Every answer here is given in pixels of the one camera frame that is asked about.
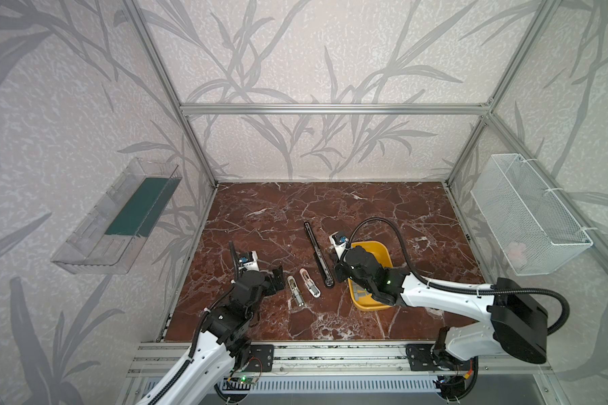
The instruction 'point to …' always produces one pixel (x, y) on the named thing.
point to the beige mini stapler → (295, 291)
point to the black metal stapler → (322, 263)
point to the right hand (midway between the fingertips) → (331, 246)
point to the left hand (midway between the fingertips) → (275, 263)
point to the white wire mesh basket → (534, 229)
